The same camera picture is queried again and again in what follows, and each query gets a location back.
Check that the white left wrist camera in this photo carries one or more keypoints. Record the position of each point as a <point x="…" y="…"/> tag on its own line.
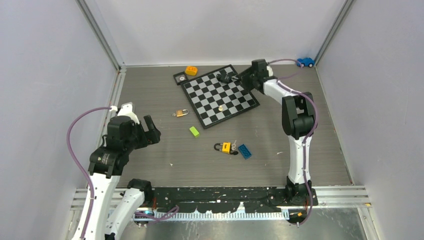
<point x="128" y="110"/>

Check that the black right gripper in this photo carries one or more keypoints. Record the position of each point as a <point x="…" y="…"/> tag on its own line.
<point x="244" y="75"/>

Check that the black white chessboard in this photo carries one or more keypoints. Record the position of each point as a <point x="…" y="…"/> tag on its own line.
<point x="205" y="94"/>

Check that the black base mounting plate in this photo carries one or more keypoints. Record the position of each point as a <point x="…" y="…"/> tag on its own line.
<point x="220" y="200"/>

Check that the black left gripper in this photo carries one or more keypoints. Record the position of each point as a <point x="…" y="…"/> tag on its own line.
<point x="153" y="134"/>

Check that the green toy block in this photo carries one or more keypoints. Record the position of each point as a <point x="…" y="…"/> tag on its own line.
<point x="194" y="131"/>

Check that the yellow padlock black shackle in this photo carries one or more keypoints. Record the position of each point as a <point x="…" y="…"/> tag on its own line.
<point x="224" y="147"/>

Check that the orange toy block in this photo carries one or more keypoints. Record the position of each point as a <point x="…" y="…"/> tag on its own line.
<point x="191" y="70"/>

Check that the small black square tray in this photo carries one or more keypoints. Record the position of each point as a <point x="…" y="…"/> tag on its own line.
<point x="180" y="77"/>

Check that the blue toy brick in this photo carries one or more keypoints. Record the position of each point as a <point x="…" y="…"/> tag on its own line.
<point x="244" y="151"/>

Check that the small brass padlock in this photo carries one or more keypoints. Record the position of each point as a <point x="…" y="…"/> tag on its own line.
<point x="180" y="113"/>

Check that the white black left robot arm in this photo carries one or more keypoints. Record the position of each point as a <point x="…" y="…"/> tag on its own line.
<point x="103" y="174"/>

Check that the silver keys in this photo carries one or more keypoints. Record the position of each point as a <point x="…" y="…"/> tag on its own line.
<point x="233" y="148"/>

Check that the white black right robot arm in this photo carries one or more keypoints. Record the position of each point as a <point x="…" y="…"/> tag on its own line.
<point x="299" y="120"/>

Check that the blue toy car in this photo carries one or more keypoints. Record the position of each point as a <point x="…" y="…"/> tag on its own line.
<point x="305" y="62"/>

